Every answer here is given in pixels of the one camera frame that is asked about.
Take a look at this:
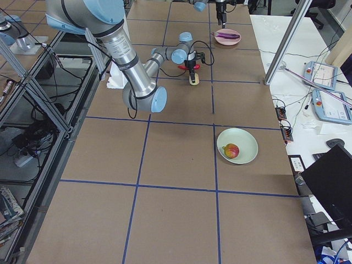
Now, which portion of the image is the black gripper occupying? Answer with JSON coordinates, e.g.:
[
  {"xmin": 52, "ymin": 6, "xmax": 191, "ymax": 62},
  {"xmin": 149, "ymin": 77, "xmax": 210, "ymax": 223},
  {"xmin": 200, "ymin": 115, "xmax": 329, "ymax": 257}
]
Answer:
[
  {"xmin": 184, "ymin": 51, "xmax": 205, "ymax": 82},
  {"xmin": 216, "ymin": 0, "xmax": 227, "ymax": 29}
]

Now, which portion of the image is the red chili pepper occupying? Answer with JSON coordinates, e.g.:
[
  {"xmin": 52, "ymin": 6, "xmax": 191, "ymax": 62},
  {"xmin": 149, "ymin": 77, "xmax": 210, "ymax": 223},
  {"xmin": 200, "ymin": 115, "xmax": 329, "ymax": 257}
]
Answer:
[{"xmin": 178, "ymin": 64, "xmax": 200, "ymax": 70}]

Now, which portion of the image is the pale green peach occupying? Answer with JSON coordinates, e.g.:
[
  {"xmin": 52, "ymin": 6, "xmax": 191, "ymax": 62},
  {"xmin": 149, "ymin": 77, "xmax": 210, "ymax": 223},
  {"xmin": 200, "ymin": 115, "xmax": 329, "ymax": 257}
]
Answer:
[{"xmin": 189, "ymin": 73, "xmax": 200, "ymax": 86}]

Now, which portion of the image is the purple eggplant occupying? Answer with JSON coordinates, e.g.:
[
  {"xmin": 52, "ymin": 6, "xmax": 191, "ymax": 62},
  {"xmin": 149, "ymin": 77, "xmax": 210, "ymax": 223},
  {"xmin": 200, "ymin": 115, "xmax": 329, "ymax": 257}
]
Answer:
[{"xmin": 211, "ymin": 31, "xmax": 240, "ymax": 39}]

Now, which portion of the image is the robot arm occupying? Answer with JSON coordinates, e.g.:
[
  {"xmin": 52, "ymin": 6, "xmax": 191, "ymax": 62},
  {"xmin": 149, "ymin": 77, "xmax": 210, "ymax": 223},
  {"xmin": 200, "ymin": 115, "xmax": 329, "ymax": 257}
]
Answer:
[
  {"xmin": 188, "ymin": 0, "xmax": 228, "ymax": 29},
  {"xmin": 46, "ymin": 0, "xmax": 199, "ymax": 113}
]

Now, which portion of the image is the pink plate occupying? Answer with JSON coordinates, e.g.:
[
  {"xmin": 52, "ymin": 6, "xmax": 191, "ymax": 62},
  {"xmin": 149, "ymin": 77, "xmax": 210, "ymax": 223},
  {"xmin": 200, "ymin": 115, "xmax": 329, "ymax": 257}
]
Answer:
[{"xmin": 213, "ymin": 29, "xmax": 241, "ymax": 46}]

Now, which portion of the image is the grabber reaching tool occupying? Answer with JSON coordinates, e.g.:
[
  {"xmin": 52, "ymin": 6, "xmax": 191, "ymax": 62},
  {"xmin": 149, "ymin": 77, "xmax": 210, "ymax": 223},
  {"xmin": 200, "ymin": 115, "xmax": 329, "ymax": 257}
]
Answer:
[{"xmin": 279, "ymin": 62, "xmax": 352, "ymax": 108}]

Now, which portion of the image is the green plate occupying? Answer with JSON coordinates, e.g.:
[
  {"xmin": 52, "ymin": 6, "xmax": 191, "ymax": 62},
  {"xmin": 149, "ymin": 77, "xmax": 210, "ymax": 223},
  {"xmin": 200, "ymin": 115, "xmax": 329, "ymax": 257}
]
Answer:
[{"xmin": 217, "ymin": 128, "xmax": 259, "ymax": 164}]

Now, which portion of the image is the orange black connector box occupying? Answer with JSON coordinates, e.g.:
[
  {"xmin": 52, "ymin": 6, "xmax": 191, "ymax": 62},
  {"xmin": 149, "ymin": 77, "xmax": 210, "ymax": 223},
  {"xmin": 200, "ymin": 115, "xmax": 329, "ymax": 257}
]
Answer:
[
  {"xmin": 280, "ymin": 124, "xmax": 294, "ymax": 144},
  {"xmin": 275, "ymin": 106, "xmax": 287, "ymax": 121}
]

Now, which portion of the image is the upper teach pendant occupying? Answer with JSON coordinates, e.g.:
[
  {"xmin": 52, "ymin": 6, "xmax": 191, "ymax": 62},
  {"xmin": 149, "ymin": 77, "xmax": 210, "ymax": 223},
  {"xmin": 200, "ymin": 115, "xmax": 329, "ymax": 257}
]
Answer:
[{"xmin": 303, "ymin": 61, "xmax": 338, "ymax": 91}]

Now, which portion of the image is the teach pendant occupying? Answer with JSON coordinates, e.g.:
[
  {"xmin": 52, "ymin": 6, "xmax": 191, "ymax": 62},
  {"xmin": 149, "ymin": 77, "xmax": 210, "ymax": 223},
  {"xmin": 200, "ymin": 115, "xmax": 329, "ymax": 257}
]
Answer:
[
  {"xmin": 312, "ymin": 89, "xmax": 351, "ymax": 125},
  {"xmin": 303, "ymin": 61, "xmax": 338, "ymax": 91}
]

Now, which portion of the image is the lower teach pendant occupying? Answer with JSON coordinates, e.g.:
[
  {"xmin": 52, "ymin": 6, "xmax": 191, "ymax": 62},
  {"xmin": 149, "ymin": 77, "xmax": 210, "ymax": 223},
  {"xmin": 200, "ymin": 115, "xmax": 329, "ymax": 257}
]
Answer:
[{"xmin": 312, "ymin": 89, "xmax": 351, "ymax": 125}]

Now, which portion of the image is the black laptop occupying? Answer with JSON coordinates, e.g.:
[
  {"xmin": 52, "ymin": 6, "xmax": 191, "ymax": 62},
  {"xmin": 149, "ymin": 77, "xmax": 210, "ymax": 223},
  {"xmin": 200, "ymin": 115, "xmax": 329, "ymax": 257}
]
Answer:
[{"xmin": 301, "ymin": 144, "xmax": 351, "ymax": 228}]

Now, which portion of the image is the black braided right cable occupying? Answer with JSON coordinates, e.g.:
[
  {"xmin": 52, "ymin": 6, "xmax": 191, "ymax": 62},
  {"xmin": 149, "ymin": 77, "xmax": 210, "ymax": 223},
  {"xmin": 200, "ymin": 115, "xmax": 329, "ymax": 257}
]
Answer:
[{"xmin": 159, "ymin": 40, "xmax": 214, "ymax": 78}]

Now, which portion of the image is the white metal base plate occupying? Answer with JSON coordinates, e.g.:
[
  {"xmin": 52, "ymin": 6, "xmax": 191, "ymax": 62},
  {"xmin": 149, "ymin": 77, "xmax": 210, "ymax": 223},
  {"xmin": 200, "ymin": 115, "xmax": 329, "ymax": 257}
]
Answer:
[{"xmin": 107, "ymin": 62, "xmax": 128, "ymax": 89}]

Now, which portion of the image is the aluminium frame post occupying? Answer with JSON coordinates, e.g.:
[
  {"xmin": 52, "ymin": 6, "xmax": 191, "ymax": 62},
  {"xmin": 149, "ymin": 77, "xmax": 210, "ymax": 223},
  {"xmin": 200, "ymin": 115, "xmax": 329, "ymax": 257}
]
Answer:
[{"xmin": 264, "ymin": 0, "xmax": 312, "ymax": 85}]

